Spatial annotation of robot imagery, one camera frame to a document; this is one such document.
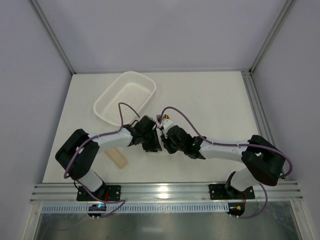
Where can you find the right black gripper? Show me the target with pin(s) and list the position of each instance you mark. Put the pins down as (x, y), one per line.
(169, 144)

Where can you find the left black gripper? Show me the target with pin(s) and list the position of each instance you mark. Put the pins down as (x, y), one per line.
(152, 141)

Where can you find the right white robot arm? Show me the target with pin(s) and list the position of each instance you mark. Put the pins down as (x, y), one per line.
(263, 162)

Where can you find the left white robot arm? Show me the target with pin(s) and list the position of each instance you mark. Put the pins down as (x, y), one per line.
(78, 153)

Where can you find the beige wooden cutlery tray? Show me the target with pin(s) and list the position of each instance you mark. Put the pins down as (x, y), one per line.
(117, 158)

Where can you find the white perforated plastic basket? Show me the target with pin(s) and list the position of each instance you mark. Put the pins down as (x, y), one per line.
(127, 95)

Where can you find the left black controller board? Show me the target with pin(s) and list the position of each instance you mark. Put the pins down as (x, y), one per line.
(95, 211)

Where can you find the black controller board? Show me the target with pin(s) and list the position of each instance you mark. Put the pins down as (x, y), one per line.
(95, 211)
(235, 211)

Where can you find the right black controller board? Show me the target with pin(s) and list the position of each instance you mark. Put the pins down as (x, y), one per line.
(235, 211)

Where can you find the aluminium front rail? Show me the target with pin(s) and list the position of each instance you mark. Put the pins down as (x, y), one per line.
(170, 192)

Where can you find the aluminium rail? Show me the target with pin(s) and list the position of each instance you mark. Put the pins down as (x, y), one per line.
(170, 192)
(258, 112)

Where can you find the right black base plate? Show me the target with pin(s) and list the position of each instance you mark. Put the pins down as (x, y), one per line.
(218, 191)

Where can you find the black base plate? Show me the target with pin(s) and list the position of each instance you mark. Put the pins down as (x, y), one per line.
(106, 192)
(218, 191)

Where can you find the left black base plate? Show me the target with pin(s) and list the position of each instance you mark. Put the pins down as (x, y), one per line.
(106, 192)

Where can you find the slotted grey cable duct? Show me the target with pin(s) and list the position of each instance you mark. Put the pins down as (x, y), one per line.
(139, 208)

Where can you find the right side aluminium rail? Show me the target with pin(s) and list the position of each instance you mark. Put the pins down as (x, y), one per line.
(258, 112)

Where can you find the left aluminium corner post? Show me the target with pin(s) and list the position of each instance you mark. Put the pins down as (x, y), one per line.
(51, 34)

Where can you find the aluminium corner post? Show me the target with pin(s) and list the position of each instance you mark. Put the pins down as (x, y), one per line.
(276, 26)
(51, 34)

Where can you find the right aluminium corner post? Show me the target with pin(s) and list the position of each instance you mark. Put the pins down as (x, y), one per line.
(276, 26)

